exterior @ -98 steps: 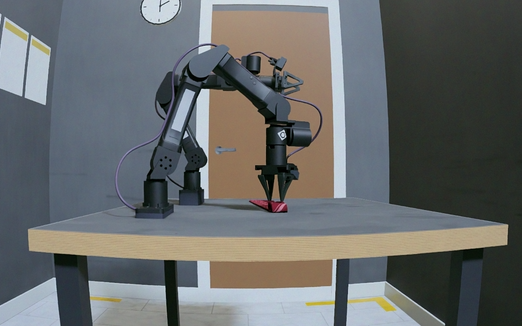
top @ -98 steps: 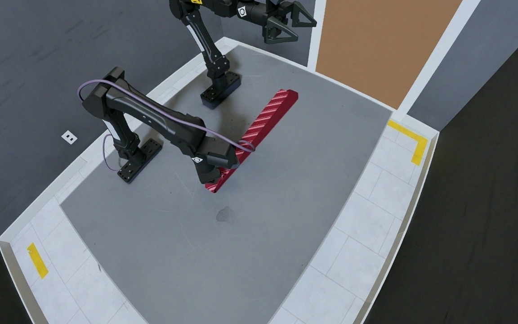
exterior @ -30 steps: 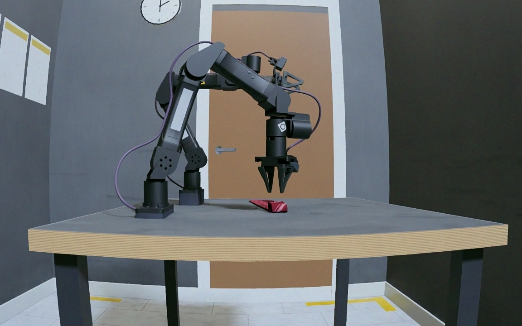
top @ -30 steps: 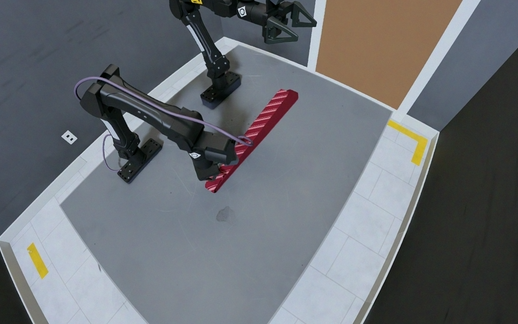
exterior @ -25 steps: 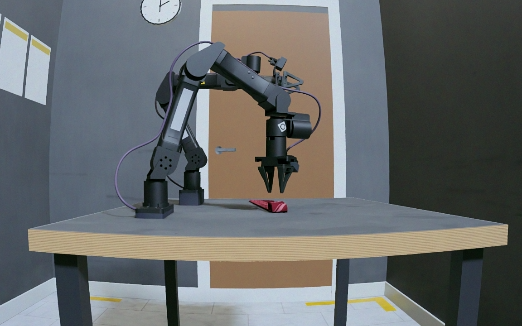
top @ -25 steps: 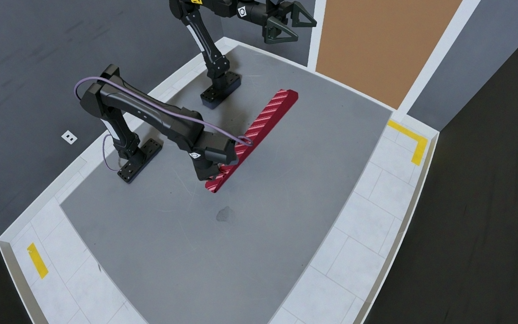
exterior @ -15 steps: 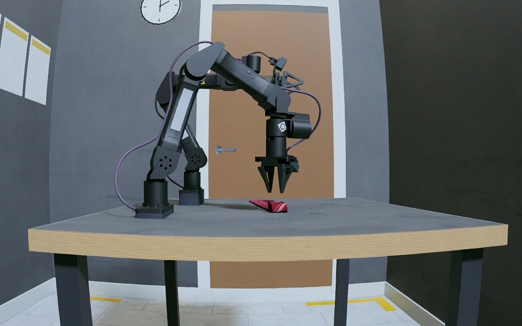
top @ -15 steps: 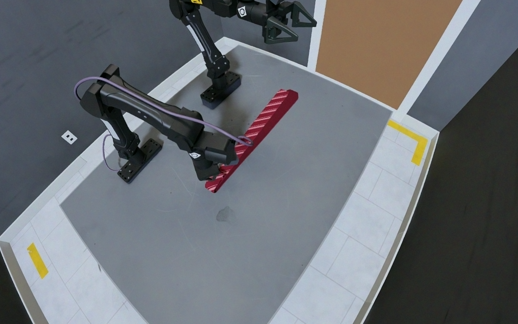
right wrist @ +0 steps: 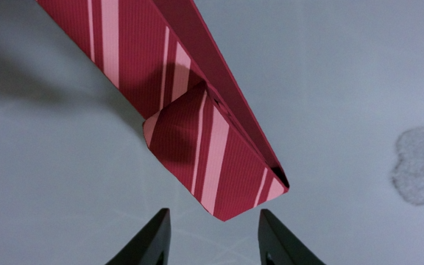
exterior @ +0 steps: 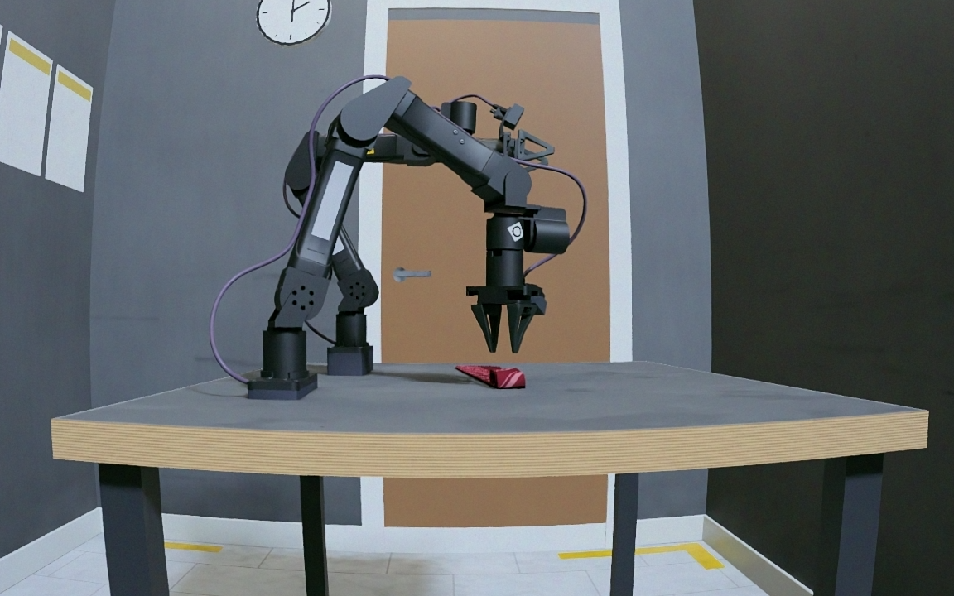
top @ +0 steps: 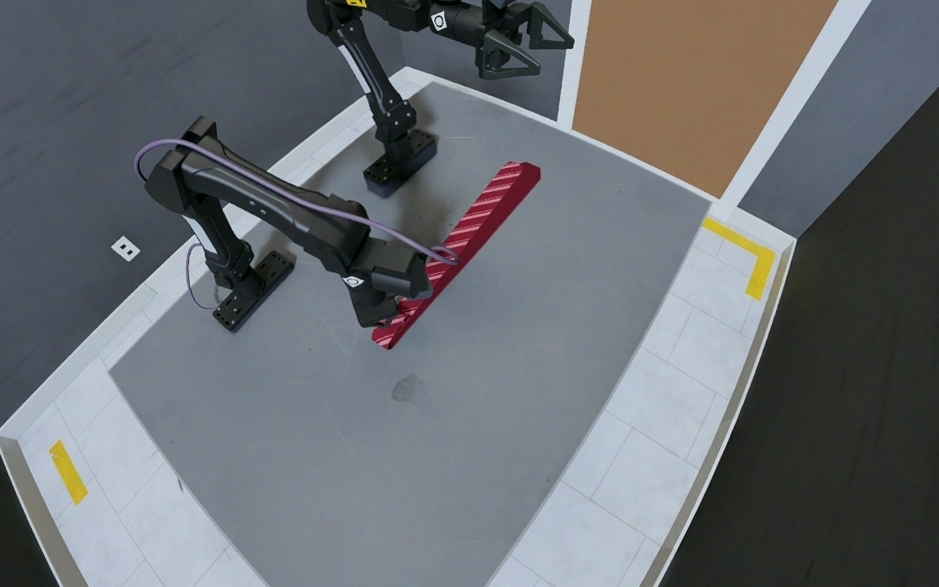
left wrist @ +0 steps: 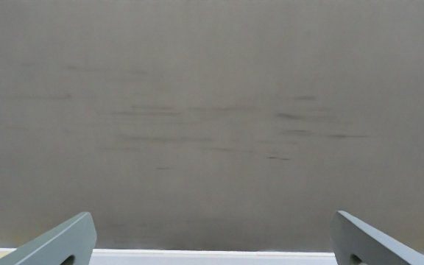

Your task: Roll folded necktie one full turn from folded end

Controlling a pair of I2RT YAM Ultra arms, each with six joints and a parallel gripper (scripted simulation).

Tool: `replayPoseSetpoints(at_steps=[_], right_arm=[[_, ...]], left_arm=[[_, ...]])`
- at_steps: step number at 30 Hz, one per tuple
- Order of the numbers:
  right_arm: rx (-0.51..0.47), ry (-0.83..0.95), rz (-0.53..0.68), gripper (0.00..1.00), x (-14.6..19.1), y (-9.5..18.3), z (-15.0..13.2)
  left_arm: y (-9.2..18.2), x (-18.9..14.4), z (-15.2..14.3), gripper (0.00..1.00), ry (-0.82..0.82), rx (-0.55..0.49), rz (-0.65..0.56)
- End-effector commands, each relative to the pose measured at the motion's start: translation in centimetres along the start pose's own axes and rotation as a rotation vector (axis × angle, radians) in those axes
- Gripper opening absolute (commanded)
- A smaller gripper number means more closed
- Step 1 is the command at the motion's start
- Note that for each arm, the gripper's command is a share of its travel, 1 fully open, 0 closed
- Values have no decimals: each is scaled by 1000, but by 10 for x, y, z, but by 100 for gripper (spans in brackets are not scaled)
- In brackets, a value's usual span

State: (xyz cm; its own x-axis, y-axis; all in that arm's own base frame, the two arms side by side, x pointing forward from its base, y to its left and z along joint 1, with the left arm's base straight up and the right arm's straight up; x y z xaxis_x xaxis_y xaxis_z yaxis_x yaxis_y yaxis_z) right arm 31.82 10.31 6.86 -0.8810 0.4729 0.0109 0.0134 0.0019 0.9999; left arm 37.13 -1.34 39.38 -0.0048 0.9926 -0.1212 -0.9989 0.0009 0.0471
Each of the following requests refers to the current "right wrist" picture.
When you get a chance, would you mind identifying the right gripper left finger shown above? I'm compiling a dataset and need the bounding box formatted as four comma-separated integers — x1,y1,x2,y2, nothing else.
105,208,172,265

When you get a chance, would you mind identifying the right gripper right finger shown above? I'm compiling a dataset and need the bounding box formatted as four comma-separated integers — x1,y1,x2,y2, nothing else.
258,209,327,265

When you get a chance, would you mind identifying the red striped necktie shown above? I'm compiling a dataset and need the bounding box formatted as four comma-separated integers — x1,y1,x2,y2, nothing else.
36,0,290,222

